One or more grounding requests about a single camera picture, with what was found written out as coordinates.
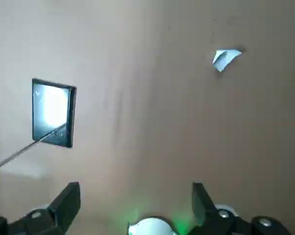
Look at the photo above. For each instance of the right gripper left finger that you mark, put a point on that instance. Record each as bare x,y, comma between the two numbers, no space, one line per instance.
56,210

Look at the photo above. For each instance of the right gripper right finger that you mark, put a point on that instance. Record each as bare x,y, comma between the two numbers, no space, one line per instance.
201,205

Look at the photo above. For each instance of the white filter paper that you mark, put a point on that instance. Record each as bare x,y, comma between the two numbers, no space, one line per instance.
222,58

